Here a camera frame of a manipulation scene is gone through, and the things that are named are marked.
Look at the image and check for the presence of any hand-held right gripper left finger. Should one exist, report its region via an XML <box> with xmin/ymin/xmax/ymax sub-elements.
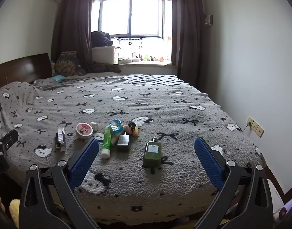
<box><xmin>19</xmin><ymin>138</ymin><xmax>100</xmax><ymax>229</ymax></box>

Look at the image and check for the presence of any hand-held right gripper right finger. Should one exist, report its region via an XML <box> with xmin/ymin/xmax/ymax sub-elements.
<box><xmin>194</xmin><ymin>137</ymin><xmax>274</xmax><ymax>229</ymax></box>

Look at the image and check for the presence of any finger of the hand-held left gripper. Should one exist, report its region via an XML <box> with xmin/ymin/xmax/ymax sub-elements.
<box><xmin>0</xmin><ymin>129</ymin><xmax>19</xmax><ymax>149</ymax></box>

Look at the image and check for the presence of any green tube with white cap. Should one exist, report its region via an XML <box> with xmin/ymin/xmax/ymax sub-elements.
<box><xmin>101</xmin><ymin>125</ymin><xmax>113</xmax><ymax>159</ymax></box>

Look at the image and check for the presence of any round tin with pink lid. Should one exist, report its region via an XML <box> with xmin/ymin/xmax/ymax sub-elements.
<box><xmin>75</xmin><ymin>122</ymin><xmax>94</xmax><ymax>141</ymax></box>

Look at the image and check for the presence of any small dark green bottle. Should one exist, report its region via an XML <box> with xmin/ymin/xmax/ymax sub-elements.
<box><xmin>117</xmin><ymin>132</ymin><xmax>131</xmax><ymax>152</ymax></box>

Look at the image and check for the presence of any blue and white packet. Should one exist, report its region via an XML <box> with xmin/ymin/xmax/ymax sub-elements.
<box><xmin>109</xmin><ymin>119</ymin><xmax>125</xmax><ymax>136</ymax></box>

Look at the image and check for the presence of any yellow plush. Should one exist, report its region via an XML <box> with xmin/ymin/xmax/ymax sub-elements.
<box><xmin>9</xmin><ymin>198</ymin><xmax>21</xmax><ymax>228</ymax></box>

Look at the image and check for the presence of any olive green bottle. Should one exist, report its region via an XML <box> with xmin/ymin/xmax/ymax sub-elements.
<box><xmin>143</xmin><ymin>137</ymin><xmax>162</xmax><ymax>169</ymax></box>

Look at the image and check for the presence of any small yellow toy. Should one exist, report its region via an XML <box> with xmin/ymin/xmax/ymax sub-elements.
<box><xmin>125</xmin><ymin>122</ymin><xmax>140</xmax><ymax>137</ymax></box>

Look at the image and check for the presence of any dark wooden headboard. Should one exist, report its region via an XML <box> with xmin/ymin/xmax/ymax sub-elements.
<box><xmin>0</xmin><ymin>53</ymin><xmax>53</xmax><ymax>92</ymax></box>

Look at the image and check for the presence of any grey printed blanket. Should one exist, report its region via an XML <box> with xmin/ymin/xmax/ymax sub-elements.
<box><xmin>0</xmin><ymin>74</ymin><xmax>266</xmax><ymax>225</ymax></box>

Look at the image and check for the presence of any purple item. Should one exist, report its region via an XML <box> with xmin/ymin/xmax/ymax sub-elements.
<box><xmin>274</xmin><ymin>199</ymin><xmax>292</xmax><ymax>222</ymax></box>

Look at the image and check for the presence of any patterned dark pillow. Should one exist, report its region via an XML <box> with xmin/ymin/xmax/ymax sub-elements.
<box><xmin>54</xmin><ymin>51</ymin><xmax>87</xmax><ymax>77</ymax></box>

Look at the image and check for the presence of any dark cloth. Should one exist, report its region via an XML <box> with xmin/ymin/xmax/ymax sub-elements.
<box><xmin>85</xmin><ymin>61</ymin><xmax>122</xmax><ymax>74</ymax></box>

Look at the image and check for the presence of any white storage box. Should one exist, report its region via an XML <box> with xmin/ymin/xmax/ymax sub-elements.
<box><xmin>92</xmin><ymin>45</ymin><xmax>116</xmax><ymax>65</ymax></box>

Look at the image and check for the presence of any row of small figurines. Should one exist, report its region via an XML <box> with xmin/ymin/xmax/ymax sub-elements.
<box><xmin>144</xmin><ymin>55</ymin><xmax>171</xmax><ymax>62</ymax></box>

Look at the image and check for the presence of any dark clothes pile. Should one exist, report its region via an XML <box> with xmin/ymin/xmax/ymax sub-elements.
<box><xmin>91</xmin><ymin>31</ymin><xmax>113</xmax><ymax>48</ymax></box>

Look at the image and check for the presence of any brown curtain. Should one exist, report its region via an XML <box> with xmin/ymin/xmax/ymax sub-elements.
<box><xmin>169</xmin><ymin>0</ymin><xmax>205</xmax><ymax>85</ymax></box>
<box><xmin>52</xmin><ymin>0</ymin><xmax>96</xmax><ymax>72</ymax></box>

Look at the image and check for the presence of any black drying rack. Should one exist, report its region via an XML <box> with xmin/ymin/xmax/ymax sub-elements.
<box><xmin>111</xmin><ymin>36</ymin><xmax>145</xmax><ymax>62</ymax></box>

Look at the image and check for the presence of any window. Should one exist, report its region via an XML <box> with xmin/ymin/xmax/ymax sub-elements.
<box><xmin>91</xmin><ymin>0</ymin><xmax>173</xmax><ymax>40</ymax></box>

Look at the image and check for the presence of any wooden bed frame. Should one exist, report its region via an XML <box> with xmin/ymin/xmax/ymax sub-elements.
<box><xmin>264</xmin><ymin>166</ymin><xmax>286</xmax><ymax>196</ymax></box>

